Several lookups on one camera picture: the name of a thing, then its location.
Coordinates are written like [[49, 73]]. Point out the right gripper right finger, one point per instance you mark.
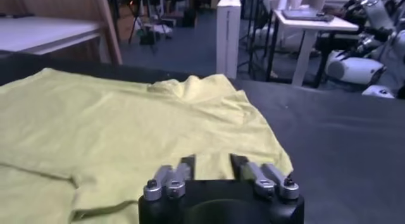
[[262, 179]]

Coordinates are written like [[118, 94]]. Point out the white cup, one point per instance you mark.
[[296, 2]]

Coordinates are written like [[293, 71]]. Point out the white folding table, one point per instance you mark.
[[41, 32]]

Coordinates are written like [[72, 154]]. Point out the white standing desk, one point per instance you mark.
[[313, 26]]

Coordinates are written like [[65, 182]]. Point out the tall white cardboard box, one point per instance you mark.
[[228, 38]]

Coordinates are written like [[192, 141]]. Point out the white bottle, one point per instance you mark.
[[283, 0]]

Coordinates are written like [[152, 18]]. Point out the black table cover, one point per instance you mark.
[[348, 143]]

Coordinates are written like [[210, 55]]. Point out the wooden panel table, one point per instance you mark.
[[63, 3]]

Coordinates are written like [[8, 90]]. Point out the yellow-green t-shirt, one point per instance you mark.
[[110, 127]]

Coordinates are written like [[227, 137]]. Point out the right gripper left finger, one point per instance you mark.
[[172, 181]]

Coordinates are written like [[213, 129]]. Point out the grey laptop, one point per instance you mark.
[[305, 15]]

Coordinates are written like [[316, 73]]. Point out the white humanoid robot with base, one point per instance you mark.
[[354, 70]]

